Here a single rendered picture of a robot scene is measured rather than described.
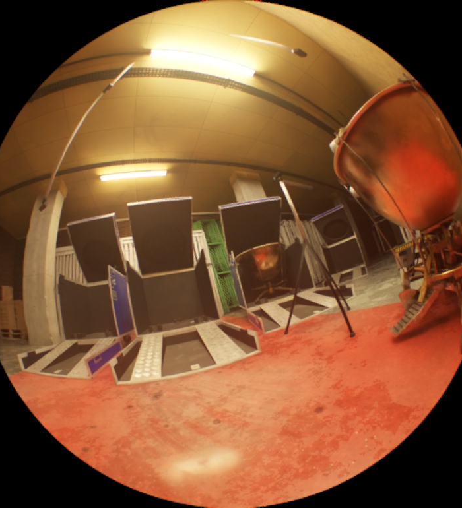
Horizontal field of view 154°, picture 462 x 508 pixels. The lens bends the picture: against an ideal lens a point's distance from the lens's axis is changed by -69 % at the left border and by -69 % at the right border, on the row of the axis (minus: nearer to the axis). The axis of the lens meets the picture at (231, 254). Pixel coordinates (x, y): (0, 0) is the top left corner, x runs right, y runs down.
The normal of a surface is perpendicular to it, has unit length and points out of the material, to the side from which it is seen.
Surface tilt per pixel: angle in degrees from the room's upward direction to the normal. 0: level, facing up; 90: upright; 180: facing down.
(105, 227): 136
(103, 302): 90
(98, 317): 90
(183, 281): 90
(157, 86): 180
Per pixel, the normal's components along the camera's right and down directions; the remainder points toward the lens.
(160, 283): 0.31, -0.30
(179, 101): 0.24, 0.94
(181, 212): 0.38, 0.50
